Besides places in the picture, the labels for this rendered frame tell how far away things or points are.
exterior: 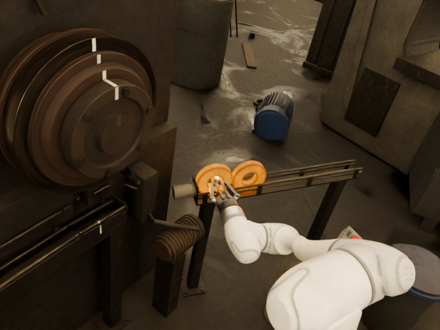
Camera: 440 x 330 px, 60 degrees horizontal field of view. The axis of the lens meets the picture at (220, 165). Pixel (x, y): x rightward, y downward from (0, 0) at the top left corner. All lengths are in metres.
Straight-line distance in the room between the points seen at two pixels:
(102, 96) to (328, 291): 0.67
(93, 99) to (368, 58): 2.82
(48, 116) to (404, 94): 2.86
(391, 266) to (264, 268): 1.46
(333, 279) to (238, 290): 1.38
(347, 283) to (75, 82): 0.75
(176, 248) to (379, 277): 0.91
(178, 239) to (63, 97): 0.82
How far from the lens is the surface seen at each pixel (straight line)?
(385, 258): 0.87
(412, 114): 3.39
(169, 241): 1.57
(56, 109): 0.99
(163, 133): 1.55
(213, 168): 1.52
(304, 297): 0.76
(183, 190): 1.55
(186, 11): 3.76
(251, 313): 2.07
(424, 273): 2.05
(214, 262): 2.21
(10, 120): 1.02
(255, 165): 1.59
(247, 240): 1.30
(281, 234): 1.37
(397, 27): 3.38
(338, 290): 0.78
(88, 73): 1.00
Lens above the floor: 1.69
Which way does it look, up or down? 36 degrees down
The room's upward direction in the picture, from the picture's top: 12 degrees clockwise
